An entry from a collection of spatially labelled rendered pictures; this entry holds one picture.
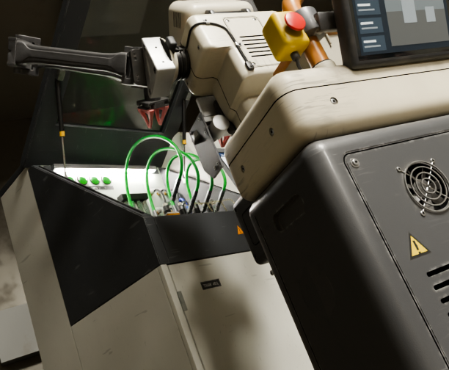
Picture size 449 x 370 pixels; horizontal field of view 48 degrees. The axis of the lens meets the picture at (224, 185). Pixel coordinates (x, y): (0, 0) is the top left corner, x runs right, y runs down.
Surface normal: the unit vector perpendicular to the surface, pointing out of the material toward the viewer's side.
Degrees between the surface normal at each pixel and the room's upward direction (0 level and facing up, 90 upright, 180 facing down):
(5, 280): 90
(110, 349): 90
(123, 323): 90
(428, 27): 115
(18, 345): 90
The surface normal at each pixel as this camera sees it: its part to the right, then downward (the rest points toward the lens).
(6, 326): 0.33, -0.44
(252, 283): 0.64, -0.48
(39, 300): -0.68, 0.01
